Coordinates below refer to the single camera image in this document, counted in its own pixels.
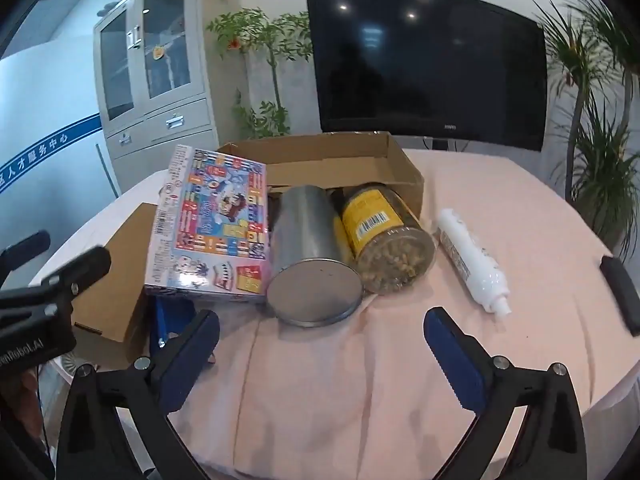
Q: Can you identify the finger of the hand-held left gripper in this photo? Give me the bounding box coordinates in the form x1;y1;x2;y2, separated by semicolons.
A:
0;230;52;274
0;246;112;311

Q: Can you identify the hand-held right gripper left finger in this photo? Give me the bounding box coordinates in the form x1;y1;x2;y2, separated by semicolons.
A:
55;309;222;480

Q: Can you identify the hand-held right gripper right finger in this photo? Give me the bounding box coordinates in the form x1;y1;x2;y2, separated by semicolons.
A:
422;306;588;480

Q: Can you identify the white spray bottle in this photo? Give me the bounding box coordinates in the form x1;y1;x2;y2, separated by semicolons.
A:
436;208;512;318

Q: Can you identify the colourful printed toy box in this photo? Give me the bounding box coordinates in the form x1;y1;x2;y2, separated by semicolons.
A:
144;144;272;306

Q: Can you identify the clear jar with yellow label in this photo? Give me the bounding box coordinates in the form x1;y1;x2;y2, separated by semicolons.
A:
334;183;437;295

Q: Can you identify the silver metal can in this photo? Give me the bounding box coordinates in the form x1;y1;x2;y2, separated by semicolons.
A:
266;185;363;327

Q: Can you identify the cardboard box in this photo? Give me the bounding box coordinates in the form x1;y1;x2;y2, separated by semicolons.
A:
216;131;426;222

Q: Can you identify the glass partition with blue band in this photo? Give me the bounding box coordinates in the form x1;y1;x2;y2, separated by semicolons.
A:
0;0;123;241

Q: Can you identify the black remote control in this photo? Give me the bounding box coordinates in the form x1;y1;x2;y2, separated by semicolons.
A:
599;255;640;337

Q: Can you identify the grey glass door cabinet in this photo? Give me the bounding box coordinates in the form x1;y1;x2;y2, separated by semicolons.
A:
92;0;221;196

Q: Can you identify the black television stand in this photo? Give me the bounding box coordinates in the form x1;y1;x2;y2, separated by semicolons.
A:
422;136;471;153

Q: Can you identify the spiky leafed potted plant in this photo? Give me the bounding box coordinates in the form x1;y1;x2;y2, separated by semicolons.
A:
532;0;640;261

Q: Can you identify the black flat screen television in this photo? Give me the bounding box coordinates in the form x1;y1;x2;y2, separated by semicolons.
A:
305;0;548;152

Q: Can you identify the tall green potted plant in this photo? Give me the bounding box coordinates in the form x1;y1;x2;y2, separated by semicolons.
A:
207;7;313;138

